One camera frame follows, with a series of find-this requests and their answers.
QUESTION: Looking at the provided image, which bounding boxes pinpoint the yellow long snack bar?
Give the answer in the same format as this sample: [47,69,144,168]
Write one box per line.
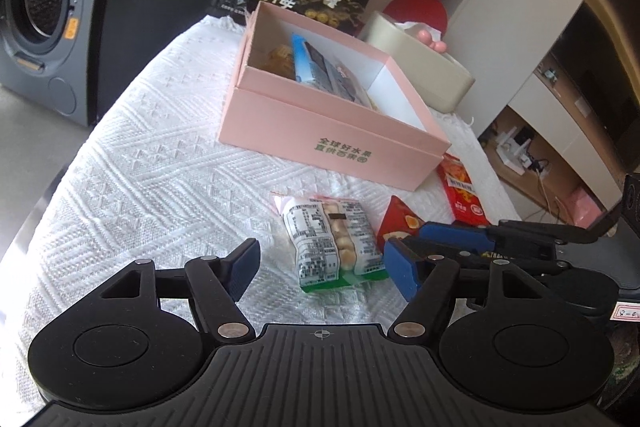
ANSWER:
[259,44,296,80]

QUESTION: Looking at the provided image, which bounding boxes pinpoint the red spicy strip packet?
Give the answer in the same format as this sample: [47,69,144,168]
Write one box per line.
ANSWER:
[437,153,490,227]

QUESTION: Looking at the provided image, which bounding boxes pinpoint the small red egg packet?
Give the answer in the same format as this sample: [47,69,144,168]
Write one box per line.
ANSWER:
[376,195,425,253]

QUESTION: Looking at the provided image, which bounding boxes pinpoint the white woven tablecloth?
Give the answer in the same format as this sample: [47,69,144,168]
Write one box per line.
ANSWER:
[1,17,490,426]

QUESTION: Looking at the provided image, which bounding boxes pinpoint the cream tissue box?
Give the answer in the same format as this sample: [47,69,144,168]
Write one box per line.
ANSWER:
[359,12,475,113]

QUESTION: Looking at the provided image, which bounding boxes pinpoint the pink bag on shelf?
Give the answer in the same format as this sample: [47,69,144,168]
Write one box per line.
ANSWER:
[565,185,605,229]

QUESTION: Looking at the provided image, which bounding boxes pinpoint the pink cardboard box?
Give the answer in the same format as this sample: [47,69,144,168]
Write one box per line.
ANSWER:
[219,3,450,191]

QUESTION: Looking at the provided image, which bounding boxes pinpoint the blue seaweed snack pack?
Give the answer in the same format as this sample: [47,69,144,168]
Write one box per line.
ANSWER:
[291,34,373,109]

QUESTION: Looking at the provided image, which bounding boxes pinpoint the pink balls on tissue box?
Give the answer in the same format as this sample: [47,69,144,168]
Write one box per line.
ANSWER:
[416,29,447,54]

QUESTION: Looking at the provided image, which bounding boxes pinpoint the grey washing machine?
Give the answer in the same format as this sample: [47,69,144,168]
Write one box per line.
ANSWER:
[0,0,122,128]

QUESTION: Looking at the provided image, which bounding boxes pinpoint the white router on shelf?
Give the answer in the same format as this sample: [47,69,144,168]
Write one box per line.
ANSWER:
[496,127,532,176]

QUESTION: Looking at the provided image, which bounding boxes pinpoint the green white biscuit packet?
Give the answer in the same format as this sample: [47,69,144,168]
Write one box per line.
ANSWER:
[272,194,387,293]

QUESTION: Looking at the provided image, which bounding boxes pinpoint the white tv shelf unit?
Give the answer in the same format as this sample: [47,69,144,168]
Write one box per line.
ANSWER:
[480,74,627,225]

